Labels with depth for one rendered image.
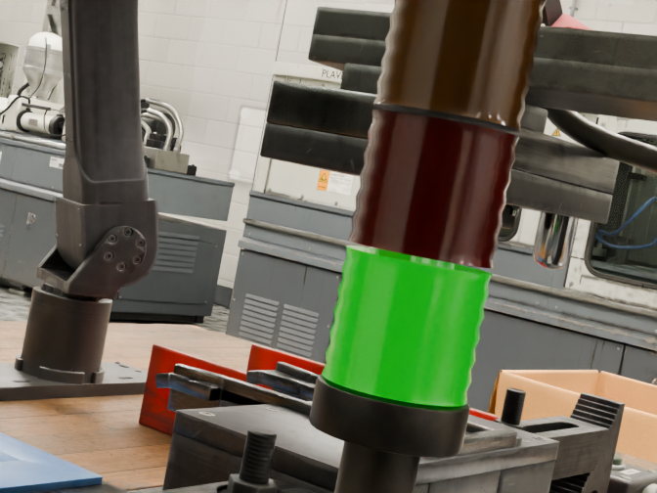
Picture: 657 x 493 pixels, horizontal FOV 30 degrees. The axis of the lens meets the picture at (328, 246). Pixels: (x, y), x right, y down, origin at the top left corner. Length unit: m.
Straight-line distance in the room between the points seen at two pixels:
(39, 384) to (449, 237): 0.68
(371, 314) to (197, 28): 9.80
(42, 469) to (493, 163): 0.42
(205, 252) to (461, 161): 7.73
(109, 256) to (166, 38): 9.39
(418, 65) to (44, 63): 8.41
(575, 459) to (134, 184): 0.40
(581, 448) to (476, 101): 0.52
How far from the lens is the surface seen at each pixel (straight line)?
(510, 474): 0.64
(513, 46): 0.30
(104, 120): 0.96
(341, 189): 6.35
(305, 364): 0.96
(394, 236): 0.30
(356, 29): 0.59
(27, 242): 8.09
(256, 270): 6.64
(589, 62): 0.53
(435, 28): 0.30
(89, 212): 0.95
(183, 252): 7.87
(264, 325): 6.58
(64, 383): 0.96
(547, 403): 2.97
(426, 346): 0.30
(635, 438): 2.88
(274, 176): 6.65
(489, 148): 0.30
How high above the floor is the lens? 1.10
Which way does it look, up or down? 3 degrees down
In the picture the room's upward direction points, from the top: 11 degrees clockwise
